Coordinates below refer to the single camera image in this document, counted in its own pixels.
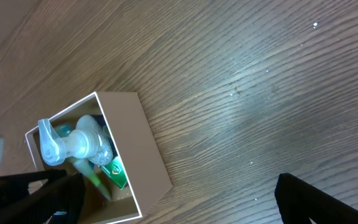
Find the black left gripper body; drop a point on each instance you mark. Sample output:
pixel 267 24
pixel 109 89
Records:
pixel 16 187

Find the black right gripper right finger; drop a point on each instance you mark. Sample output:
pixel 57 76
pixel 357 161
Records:
pixel 300 202

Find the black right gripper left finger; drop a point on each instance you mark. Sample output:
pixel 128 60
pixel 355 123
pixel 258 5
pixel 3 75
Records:
pixel 58 202

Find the green white soap packet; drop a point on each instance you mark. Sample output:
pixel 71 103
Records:
pixel 115 171

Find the clear dark spray bottle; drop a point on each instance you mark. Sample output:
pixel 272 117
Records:
pixel 89 140

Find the white cardboard box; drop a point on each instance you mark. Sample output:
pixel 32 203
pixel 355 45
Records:
pixel 129 130

